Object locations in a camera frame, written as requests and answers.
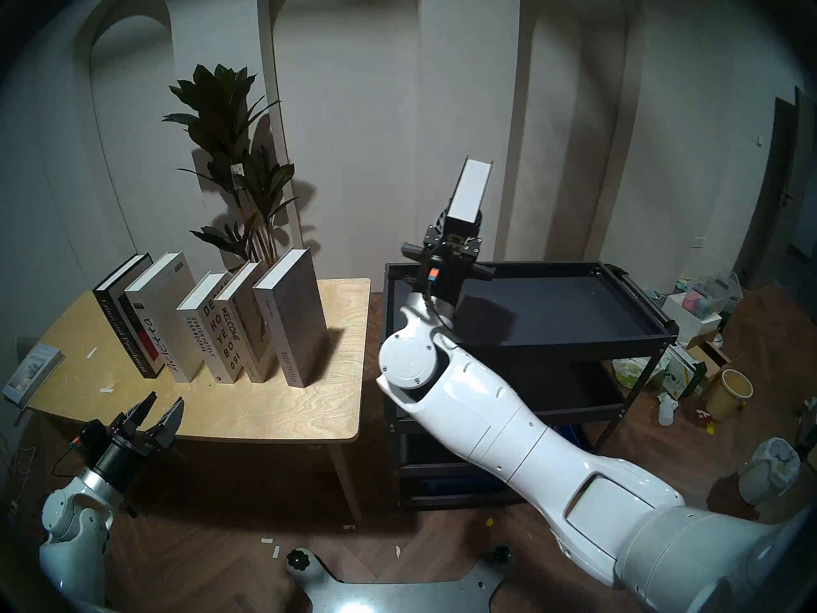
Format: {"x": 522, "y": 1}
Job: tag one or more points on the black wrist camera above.
{"x": 435, "y": 264}
{"x": 90, "y": 436}

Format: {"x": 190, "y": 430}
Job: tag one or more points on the black Crime and Punishment book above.
{"x": 121, "y": 318}

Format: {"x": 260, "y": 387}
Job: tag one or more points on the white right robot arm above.
{"x": 510, "y": 426}

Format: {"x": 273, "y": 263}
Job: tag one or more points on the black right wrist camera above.
{"x": 435, "y": 264}

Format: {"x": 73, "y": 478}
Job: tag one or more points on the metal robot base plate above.
{"x": 396, "y": 599}

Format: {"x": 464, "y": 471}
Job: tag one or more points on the blue plastic bin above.
{"x": 459, "y": 484}
{"x": 577, "y": 438}

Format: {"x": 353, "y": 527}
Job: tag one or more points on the grey Special Issue book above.
{"x": 293, "y": 324}

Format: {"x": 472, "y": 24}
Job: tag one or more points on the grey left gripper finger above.
{"x": 169, "y": 426}
{"x": 140, "y": 414}

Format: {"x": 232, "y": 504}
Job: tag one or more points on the white bagged trash bin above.
{"x": 766, "y": 474}

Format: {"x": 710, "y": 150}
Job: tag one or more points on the clear plastic storage box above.
{"x": 712, "y": 295}

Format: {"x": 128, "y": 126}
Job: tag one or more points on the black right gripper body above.
{"x": 459, "y": 260}

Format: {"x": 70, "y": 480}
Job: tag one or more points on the white green printed carton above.
{"x": 683, "y": 372}

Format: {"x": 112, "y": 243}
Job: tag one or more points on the black metal shelf cart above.
{"x": 562, "y": 311}

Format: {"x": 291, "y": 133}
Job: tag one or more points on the small white bottle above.
{"x": 666, "y": 410}

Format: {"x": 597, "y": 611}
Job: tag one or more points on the white Arietta book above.
{"x": 163, "y": 311}

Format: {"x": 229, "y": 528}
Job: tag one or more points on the black base knob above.
{"x": 297, "y": 559}
{"x": 502, "y": 554}

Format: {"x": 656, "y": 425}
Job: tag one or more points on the black Century book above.
{"x": 469, "y": 190}

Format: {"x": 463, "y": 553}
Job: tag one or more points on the dark room door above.
{"x": 775, "y": 190}

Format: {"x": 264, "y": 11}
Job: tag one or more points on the white Welcome book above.
{"x": 246, "y": 324}

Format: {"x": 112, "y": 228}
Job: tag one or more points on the brown cardboard box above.
{"x": 712, "y": 359}

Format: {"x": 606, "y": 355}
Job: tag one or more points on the dark green potted plant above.
{"x": 220, "y": 113}

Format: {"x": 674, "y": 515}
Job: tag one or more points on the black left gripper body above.
{"x": 124, "y": 458}

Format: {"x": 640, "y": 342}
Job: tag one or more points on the white square box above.
{"x": 680, "y": 315}

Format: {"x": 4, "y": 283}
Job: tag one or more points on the green plastic bag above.
{"x": 635, "y": 370}

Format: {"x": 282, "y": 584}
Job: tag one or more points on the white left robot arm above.
{"x": 70, "y": 535}

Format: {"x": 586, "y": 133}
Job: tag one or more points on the thin grey cover book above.
{"x": 32, "y": 372}

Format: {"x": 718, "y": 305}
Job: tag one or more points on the yellow paper bucket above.
{"x": 727, "y": 398}

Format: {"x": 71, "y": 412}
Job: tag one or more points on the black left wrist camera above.
{"x": 90, "y": 436}

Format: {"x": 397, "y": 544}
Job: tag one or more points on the white Design Hotels yearbook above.
{"x": 207, "y": 337}

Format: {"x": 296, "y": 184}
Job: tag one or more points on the light wooden table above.
{"x": 268, "y": 414}

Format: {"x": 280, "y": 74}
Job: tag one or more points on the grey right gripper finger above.
{"x": 439, "y": 217}
{"x": 480, "y": 225}

